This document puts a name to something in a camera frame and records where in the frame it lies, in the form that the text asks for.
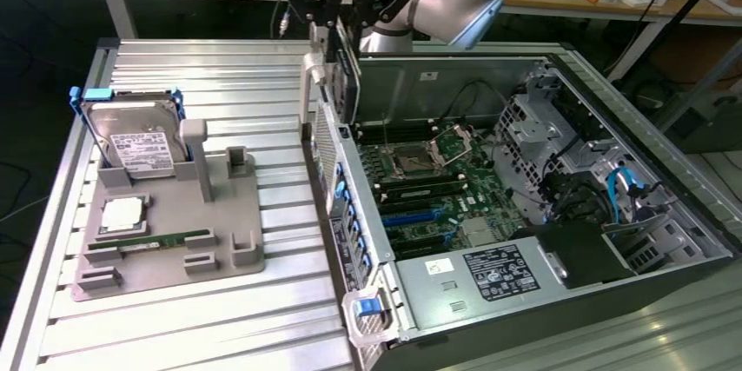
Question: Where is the black installed RAM stick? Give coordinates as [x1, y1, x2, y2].
[379, 182, 466, 205]

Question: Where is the grey plastic parts rack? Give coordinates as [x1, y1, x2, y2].
[69, 118, 270, 303]

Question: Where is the blue case latch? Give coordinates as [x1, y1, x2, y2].
[352, 296, 379, 318]

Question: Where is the metal socket cover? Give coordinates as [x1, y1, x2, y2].
[427, 125, 474, 164]

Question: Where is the green RAM stick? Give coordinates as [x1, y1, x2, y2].
[115, 231, 210, 254]

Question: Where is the green motherboard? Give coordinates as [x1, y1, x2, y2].
[352, 121, 523, 259]

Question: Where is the blue SATA wire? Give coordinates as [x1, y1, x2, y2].
[605, 161, 639, 227]

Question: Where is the black plastic shroud box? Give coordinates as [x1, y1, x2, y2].
[509, 223, 638, 290]

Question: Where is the hard disk with blue bracket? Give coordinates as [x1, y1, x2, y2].
[67, 86, 194, 182]

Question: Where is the blue expansion slot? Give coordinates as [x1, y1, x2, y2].
[382, 209, 438, 228]

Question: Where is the metal drive cage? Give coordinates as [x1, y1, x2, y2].
[495, 91, 581, 181]

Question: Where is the black tripod pole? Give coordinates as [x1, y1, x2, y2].
[602, 0, 737, 85]

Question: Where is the CPU socket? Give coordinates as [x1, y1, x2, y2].
[387, 144, 442, 177]

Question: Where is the open grey PC case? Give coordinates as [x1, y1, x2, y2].
[296, 51, 742, 371]

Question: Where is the silver chipset heatsink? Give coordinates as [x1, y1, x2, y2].
[462, 218, 507, 247]

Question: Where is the silver CPU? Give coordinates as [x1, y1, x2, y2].
[102, 197, 147, 232]

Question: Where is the silver disk bay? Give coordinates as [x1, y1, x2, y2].
[599, 213, 686, 277]

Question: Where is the black Nvidia graphics card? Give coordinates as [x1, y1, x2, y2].
[302, 23, 366, 125]

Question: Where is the grey power supply unit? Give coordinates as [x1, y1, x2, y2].
[394, 235, 569, 334]

